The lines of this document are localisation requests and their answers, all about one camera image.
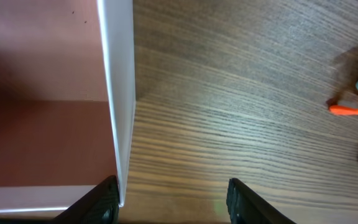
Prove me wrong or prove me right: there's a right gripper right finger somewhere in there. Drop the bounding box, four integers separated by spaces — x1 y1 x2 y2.
226 178 295 224

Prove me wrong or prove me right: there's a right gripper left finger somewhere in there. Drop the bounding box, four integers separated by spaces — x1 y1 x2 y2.
52 175 119 224

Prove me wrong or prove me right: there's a white box pink interior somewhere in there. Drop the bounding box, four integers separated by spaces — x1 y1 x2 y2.
0 0 136 215

